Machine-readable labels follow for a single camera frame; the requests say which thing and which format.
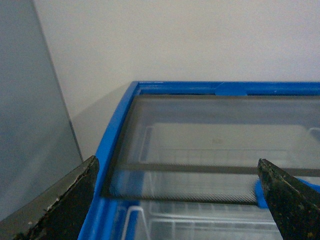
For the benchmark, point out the white chest freezer blue rim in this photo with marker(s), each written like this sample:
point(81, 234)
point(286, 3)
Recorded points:
point(98, 222)

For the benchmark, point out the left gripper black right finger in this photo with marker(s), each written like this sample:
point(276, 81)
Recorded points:
point(294, 206)

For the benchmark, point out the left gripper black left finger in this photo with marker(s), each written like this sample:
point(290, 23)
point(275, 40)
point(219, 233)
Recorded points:
point(59, 212)

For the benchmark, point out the white wire freezer basket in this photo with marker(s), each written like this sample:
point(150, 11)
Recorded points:
point(138, 225)

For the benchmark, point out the sliding glass freezer lid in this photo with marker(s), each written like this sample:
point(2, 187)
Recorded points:
point(205, 149)

